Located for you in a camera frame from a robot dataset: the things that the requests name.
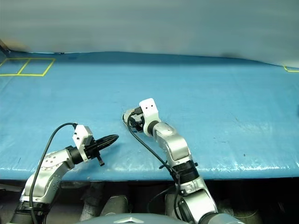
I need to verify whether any grey robot torso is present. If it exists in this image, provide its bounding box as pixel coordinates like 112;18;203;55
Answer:
77;212;187;224

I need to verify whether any blue table cloth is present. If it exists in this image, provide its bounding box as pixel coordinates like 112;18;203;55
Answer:
0;51;299;182

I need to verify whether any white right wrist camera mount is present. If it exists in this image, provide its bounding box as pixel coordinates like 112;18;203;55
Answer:
139;98;162;136

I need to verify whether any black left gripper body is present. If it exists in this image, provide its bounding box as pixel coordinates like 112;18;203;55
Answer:
83;137;105;167

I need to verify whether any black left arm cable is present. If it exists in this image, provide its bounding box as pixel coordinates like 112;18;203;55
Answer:
29;122;78;224

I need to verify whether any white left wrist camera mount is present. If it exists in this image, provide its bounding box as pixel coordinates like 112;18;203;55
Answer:
71;125;94;163

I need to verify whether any yellow tape double square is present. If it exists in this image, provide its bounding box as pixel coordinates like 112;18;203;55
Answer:
0;57;56;77

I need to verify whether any dark mottled table post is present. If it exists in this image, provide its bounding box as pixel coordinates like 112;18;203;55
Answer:
79;183;103;221

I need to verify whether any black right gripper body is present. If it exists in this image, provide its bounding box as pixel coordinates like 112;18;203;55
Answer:
128;107;146;134

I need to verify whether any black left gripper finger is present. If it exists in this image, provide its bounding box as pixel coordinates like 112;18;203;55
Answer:
97;138;119;150
95;134;120;145

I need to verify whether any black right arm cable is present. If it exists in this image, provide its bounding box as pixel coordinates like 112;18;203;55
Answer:
128;109;185;214

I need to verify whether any slanted metal bar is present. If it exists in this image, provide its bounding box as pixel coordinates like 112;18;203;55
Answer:
0;38;11;54

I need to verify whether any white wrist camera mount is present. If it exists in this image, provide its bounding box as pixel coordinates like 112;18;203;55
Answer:
71;125;94;163
139;98;162;136

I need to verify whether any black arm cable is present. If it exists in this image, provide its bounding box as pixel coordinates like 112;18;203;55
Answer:
128;109;185;214
29;122;78;224

